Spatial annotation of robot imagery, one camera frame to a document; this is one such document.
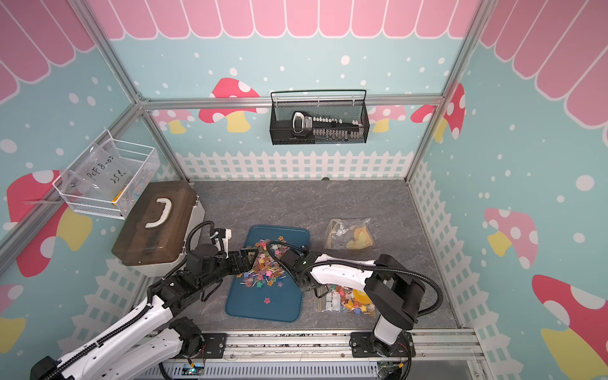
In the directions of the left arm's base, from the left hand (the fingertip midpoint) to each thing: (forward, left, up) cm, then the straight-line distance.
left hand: (249, 256), depth 79 cm
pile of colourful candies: (0, -3, -13) cm, 13 cm away
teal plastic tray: (-11, -7, -14) cm, 19 cm away
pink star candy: (-10, -5, -14) cm, 18 cm away
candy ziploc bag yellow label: (-10, -34, -12) cm, 37 cm away
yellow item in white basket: (+7, +37, +20) cm, 42 cm away
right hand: (-3, -21, -13) cm, 25 cm away
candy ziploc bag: (+18, -37, -13) cm, 43 cm away
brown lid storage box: (+10, +39, -4) cm, 41 cm away
